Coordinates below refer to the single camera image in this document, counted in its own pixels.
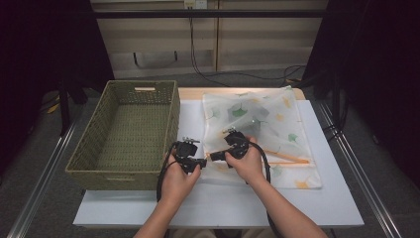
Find aluminium floor rail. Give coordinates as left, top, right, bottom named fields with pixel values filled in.
left=317, top=99, right=403, bottom=238
left=6, top=120, right=79, bottom=238

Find left hand-held gripper black cable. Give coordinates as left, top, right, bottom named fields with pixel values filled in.
left=156, top=141, right=181, bottom=203

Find person's right hand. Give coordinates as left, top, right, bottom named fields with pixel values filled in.
left=224, top=136, right=267, bottom=184

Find white table cover sheet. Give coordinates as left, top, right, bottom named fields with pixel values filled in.
left=72, top=98, right=365, bottom=230

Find green woven basket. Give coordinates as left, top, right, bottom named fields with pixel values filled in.
left=64, top=79, right=181, bottom=191

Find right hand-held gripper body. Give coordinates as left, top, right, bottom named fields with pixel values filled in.
left=222, top=127, right=252, bottom=160

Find black horizontal metal bar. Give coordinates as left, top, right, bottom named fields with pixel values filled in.
left=92, top=9, right=329, bottom=20

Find hand-held gripper black cable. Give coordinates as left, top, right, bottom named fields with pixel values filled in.
left=156, top=141, right=181, bottom=203
left=245, top=141, right=285, bottom=238

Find person's left hand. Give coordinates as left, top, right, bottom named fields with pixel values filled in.
left=159, top=153, right=202, bottom=206

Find beige cabinet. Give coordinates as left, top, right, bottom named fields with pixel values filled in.
left=89, top=0, right=330, bottom=79

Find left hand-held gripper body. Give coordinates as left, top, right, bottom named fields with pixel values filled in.
left=173, top=136, right=202, bottom=175

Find person's left leg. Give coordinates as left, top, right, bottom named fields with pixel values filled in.
left=170, top=228, right=220, bottom=238

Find white wall socket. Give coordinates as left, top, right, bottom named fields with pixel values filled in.
left=183, top=0, right=209, bottom=10

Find black cloth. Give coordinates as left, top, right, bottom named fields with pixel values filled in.
left=227, top=102, right=277, bottom=142

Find dark curtain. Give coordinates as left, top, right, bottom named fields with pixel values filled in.
left=302, top=0, right=420, bottom=190
left=0, top=0, right=115, bottom=175

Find white leaf-print mesh laundry bag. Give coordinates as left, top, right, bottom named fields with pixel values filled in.
left=201, top=85, right=323, bottom=190

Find black metal stand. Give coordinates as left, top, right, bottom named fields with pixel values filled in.
left=330, top=63, right=345, bottom=133
left=57, top=76, right=89, bottom=137

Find black hanging cable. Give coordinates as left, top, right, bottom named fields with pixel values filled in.
left=187, top=6, right=307, bottom=88

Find black floor cables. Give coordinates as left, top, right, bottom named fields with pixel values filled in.
left=321, top=122, right=347, bottom=143

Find right hand-held gripper black cable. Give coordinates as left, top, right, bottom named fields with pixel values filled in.
left=245, top=141, right=285, bottom=238

